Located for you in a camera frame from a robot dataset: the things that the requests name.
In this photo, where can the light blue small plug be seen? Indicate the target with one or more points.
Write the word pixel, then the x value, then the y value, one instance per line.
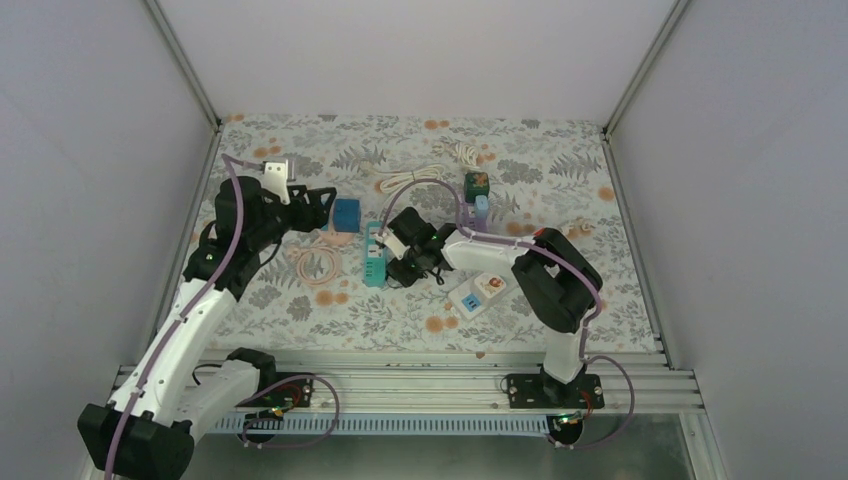
pixel 481 212

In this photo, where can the teal power strip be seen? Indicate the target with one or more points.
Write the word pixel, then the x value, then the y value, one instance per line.
pixel 374 269

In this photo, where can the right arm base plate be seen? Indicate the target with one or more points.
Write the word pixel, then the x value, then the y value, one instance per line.
pixel 538 391

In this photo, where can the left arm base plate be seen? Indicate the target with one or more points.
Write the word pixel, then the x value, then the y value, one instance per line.
pixel 284 390

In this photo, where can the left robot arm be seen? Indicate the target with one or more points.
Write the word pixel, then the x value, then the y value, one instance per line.
pixel 149 427

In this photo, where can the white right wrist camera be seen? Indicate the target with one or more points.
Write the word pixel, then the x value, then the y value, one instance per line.
pixel 389 240

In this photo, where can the floral patterned table mat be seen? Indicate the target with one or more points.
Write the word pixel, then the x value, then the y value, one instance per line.
pixel 543 173

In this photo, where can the dark blue cube socket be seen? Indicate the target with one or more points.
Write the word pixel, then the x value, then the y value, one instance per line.
pixel 346 216

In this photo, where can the aluminium rail base frame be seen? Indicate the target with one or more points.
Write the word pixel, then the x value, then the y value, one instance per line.
pixel 472 382

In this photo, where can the purple power strip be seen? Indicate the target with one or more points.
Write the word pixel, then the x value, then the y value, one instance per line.
pixel 469 217

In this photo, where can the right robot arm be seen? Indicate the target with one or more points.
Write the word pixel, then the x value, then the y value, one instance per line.
pixel 560 285

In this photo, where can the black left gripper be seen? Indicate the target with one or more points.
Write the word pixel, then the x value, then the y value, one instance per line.
pixel 318 216

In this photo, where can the blue slotted cable duct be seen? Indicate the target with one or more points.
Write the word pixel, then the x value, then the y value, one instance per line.
pixel 405 424

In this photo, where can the black plug adapter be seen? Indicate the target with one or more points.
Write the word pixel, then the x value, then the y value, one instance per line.
pixel 407 274

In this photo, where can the dark green cube socket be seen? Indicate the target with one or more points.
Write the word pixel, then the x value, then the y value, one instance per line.
pixel 475 184

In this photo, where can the pink round power socket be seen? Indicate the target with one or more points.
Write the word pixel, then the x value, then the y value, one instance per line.
pixel 335 238

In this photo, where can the white multicolour power strip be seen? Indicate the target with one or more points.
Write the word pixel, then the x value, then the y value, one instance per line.
pixel 467 305

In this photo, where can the white cartoon cube plug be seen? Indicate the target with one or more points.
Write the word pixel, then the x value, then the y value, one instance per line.
pixel 488 287

